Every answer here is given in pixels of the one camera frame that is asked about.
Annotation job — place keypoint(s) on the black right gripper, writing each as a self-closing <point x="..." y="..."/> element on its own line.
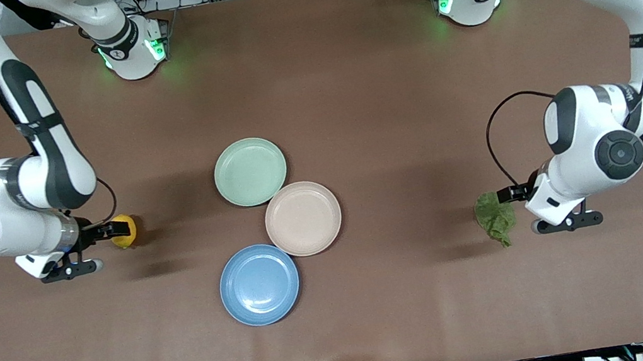
<point x="88" y="234"/>

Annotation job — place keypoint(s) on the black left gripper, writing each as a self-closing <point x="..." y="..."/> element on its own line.
<point x="521" y="191"/>

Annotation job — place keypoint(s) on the yellow lemon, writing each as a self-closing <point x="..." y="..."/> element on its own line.
<point x="128" y="231"/>

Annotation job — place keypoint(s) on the green lettuce leaf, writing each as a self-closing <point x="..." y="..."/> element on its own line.
<point x="493" y="218"/>

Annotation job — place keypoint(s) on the brown table mat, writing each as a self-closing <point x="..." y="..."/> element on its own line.
<point x="409" y="295"/>

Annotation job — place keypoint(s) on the light green plate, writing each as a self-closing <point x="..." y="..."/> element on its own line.
<point x="250" y="172"/>

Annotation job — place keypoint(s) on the blue plate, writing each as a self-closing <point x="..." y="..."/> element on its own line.
<point x="259" y="285"/>

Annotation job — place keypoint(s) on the beige plate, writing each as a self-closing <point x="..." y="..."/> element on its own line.
<point x="303" y="218"/>

